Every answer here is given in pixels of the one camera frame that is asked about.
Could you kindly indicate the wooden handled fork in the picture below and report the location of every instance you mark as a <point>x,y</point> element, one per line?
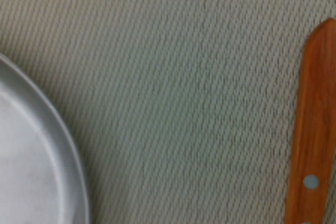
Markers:
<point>314,142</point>

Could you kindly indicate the beige woven placemat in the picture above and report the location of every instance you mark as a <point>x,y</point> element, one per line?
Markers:
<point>174,83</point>

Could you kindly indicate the round silver metal plate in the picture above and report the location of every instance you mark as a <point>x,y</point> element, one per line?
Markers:
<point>42,181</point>

